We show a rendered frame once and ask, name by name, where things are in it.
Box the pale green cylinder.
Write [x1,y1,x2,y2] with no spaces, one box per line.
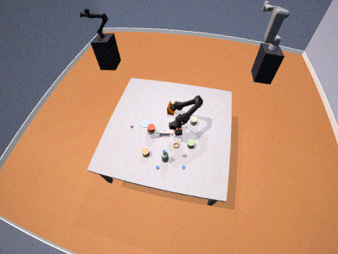
[187,139,196,149]

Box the tan cylinder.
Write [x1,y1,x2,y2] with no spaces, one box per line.
[141,148,150,157]

